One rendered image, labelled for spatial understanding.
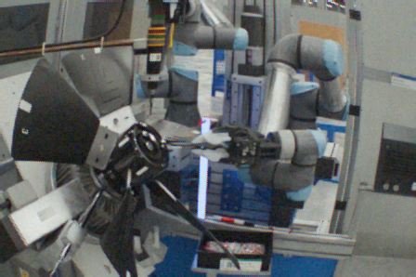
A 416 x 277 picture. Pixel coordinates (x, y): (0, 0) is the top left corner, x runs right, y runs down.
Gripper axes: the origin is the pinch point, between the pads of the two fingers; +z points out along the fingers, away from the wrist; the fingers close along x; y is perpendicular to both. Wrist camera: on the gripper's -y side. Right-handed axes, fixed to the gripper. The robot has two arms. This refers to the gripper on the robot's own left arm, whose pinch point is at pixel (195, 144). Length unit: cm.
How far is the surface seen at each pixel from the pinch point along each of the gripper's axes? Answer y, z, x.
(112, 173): 13.8, 22.1, 0.6
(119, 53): -11.7, 19.5, -21.3
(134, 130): 14.4, 17.2, -9.4
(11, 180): -42, 64, 31
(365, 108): -108, -134, 24
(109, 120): 4.4, 22.3, -8.4
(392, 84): -98, -150, 4
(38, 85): 21, 40, -22
